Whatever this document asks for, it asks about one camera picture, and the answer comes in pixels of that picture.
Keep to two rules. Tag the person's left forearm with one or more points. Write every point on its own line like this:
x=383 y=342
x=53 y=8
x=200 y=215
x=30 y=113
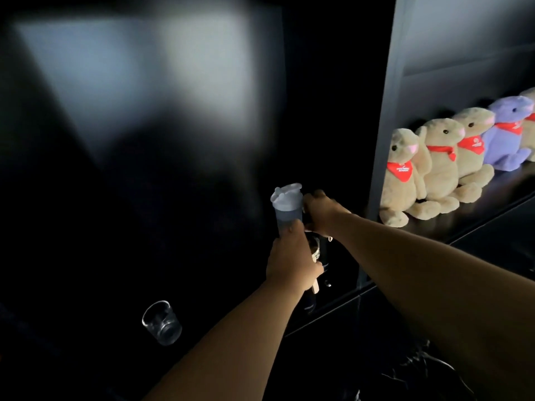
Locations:
x=234 y=350

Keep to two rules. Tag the person's right forearm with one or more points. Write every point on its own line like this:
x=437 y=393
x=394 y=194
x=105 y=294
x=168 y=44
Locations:
x=439 y=296

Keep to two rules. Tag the red toy neckerchief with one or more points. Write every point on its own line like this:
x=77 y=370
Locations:
x=510 y=127
x=400 y=170
x=444 y=150
x=472 y=144

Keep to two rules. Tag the purple plush animal toy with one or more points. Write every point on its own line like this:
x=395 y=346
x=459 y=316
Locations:
x=503 y=141

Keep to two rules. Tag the beige plush animal toy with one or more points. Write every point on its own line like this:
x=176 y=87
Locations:
x=530 y=137
x=472 y=160
x=399 y=192
x=443 y=171

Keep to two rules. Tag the person's left fingers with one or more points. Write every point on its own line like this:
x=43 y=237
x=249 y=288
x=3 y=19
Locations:
x=294 y=229

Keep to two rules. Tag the person's right hand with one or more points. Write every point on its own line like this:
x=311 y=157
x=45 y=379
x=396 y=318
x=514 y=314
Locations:
x=324 y=212

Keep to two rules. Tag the black shelf unit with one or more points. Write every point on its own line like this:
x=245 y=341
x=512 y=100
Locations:
x=439 y=58

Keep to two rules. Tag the person's right fingers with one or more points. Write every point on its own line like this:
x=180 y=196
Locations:
x=313 y=201

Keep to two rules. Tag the clear drinking glass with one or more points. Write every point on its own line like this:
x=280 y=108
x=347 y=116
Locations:
x=163 y=323

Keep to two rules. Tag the shaker bottle with grey lid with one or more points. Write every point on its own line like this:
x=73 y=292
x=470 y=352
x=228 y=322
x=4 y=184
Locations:
x=287 y=206

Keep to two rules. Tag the black coffee maker metal trim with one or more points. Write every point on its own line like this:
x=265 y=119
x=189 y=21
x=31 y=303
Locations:
x=314 y=250

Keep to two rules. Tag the person's left hand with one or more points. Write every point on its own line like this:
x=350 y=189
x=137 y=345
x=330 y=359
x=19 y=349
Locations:
x=290 y=261

